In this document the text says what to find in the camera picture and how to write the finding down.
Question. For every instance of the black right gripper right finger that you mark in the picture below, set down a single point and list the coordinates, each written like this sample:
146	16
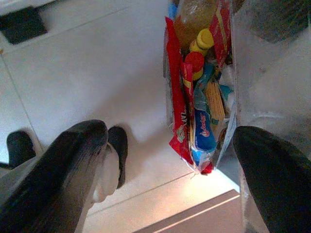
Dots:
274	174

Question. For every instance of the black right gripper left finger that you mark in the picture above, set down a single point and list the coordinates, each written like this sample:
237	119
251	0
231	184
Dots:
53	174

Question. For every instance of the clear fridge door shelf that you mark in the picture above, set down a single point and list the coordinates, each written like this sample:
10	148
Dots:
233	72

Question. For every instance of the black robot foot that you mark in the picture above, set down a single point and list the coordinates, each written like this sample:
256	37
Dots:
120	150
20	148

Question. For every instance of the blue white packet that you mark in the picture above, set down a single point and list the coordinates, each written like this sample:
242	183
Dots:
203	136

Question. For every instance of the yellow noodle packet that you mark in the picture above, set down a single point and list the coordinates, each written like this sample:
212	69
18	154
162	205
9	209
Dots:
215	100

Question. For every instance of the clear blue plastic bag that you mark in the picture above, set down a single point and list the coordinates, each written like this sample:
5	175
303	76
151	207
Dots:
201	92

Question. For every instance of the long red snack packet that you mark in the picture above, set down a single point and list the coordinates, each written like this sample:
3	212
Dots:
176	109

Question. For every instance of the red cap bottle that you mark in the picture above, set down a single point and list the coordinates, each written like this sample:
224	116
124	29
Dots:
194	60

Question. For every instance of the red yellow striped packet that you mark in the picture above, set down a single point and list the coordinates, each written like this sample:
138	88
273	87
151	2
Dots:
220	36

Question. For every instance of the black folding chair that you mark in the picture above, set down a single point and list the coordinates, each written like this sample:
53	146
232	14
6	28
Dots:
22	26

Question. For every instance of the yellow cap bottle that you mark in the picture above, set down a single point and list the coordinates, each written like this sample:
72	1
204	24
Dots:
205	38

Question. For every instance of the amber liquid plastic bottle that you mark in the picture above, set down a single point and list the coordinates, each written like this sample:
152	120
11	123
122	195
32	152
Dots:
190	21

